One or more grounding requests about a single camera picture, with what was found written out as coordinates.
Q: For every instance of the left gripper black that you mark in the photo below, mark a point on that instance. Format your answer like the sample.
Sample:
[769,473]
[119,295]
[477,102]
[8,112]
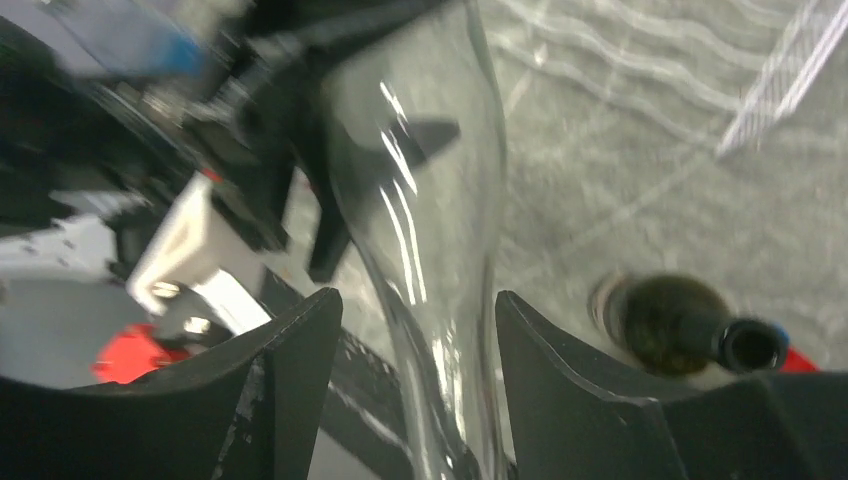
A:
[250,127]

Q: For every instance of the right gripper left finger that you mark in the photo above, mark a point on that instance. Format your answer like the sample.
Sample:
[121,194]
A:
[249,408]

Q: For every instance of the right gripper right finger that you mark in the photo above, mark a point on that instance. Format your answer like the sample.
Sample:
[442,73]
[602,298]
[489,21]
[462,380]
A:
[577,413]

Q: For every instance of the clear glass bottle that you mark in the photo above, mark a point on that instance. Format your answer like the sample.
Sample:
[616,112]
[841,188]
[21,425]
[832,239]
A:
[431,257]

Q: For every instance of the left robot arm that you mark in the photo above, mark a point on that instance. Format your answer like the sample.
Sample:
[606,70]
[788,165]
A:
[138,136]

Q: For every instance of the dark wine bottle rear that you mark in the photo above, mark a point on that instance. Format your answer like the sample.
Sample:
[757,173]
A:
[676,325]

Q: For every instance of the blue square glass bottle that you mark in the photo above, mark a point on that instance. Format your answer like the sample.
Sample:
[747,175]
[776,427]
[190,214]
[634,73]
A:
[127,38]

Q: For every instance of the colourful small blocks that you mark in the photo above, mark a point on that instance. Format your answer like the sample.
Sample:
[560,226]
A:
[795,361]

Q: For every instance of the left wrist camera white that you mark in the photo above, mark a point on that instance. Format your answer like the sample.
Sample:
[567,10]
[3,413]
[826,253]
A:
[197,277]

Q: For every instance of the white wire wine rack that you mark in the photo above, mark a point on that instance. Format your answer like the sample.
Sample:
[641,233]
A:
[715,73]

